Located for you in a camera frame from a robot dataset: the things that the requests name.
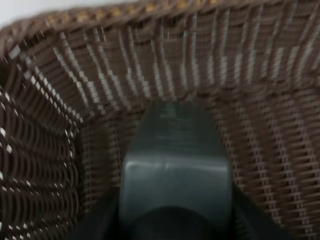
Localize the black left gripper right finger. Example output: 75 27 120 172
232 185 293 240

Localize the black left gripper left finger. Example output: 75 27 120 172
67 194 119 240

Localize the dark green pump bottle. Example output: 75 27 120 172
119 101 233 237

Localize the dark brown wicker basket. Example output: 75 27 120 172
0 0 320 240

